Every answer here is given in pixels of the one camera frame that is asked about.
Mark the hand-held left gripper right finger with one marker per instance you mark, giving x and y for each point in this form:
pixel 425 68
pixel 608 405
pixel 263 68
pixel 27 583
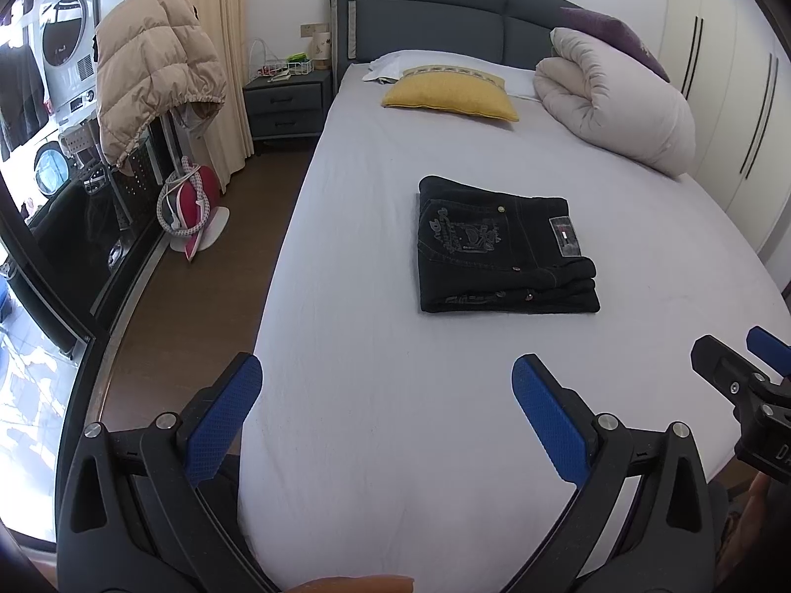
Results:
pixel 547 414

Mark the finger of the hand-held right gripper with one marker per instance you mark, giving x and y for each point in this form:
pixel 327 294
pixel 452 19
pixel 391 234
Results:
pixel 772 352
pixel 723 367

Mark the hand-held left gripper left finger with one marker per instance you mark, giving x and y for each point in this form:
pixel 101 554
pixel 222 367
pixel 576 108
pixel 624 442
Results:
pixel 222 420

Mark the dark denim pants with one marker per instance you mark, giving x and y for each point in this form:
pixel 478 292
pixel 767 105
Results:
pixel 494 259

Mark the person's right hand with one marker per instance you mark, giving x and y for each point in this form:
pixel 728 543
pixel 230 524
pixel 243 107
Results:
pixel 754 537

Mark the person's left hand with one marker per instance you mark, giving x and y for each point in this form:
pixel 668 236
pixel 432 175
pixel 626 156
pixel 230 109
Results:
pixel 352 585

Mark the bed with white sheet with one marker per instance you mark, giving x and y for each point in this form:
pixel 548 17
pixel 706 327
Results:
pixel 371 321

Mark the black-framed glass door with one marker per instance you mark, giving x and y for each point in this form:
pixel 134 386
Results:
pixel 55 302

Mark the red and white garment steamer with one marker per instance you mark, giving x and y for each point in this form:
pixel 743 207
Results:
pixel 198 204

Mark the black perforated stand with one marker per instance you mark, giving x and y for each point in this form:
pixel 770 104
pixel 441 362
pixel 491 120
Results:
pixel 136 191

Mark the white folded duvet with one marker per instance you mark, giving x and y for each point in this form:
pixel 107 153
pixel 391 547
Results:
pixel 618 99

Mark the white washing machine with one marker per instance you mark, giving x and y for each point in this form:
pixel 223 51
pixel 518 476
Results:
pixel 55 160

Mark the grey nightstand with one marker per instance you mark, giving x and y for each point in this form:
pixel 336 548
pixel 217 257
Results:
pixel 284 105

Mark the yellow pillow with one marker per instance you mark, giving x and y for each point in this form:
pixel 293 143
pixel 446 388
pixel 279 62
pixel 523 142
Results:
pixel 451 96

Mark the purple pillow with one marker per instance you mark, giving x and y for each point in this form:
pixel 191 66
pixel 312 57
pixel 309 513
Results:
pixel 618 31

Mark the beige patterned pillow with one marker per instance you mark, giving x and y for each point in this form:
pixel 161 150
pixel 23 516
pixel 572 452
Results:
pixel 457 71

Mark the beige puffer jacket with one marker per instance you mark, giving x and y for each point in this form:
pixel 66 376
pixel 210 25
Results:
pixel 148 68

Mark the cream curtain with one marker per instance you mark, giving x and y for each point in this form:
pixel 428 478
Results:
pixel 216 43

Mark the hanging dark clothes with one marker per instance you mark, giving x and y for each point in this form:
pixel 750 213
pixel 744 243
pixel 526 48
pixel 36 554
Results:
pixel 21 99

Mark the white cup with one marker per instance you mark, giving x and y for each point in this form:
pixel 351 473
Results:
pixel 321 52

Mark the white pillow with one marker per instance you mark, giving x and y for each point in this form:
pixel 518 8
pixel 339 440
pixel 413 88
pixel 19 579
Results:
pixel 389 65

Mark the white dryer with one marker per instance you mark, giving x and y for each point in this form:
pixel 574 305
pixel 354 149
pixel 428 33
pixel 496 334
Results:
pixel 65 37

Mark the wall socket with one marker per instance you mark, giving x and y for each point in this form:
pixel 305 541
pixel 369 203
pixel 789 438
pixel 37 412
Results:
pixel 313 29

